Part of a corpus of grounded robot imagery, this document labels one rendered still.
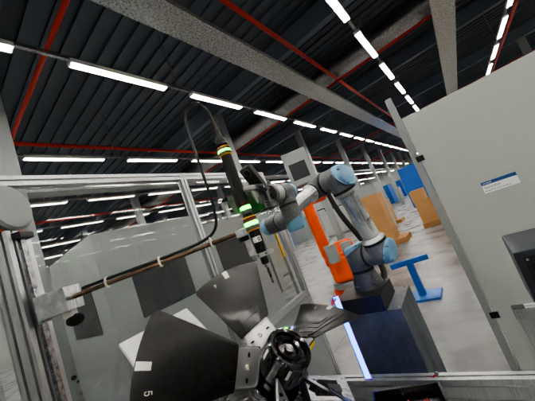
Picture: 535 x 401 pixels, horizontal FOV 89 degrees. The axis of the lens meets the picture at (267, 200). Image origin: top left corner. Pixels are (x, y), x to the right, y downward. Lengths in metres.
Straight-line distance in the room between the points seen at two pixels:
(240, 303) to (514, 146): 2.11
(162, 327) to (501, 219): 2.27
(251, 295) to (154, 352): 0.33
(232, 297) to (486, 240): 2.00
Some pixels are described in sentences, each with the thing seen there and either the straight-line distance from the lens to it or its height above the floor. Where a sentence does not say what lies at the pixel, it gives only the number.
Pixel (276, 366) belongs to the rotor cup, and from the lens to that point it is 0.75.
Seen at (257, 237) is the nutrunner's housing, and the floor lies 1.51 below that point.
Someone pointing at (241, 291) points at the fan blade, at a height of 1.37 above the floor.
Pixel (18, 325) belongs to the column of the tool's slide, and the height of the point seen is 1.52.
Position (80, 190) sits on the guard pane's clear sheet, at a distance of 1.43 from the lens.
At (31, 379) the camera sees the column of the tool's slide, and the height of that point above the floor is 1.37.
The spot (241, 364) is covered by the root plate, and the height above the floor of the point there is 1.24.
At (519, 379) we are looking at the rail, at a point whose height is 0.86.
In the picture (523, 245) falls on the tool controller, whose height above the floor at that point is 1.23.
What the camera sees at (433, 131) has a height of 1.80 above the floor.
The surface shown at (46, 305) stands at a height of 1.55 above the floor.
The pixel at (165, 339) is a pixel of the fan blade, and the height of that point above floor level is 1.37.
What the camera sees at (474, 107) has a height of 1.83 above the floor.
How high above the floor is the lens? 1.50
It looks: 7 degrees up
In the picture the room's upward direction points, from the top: 21 degrees counter-clockwise
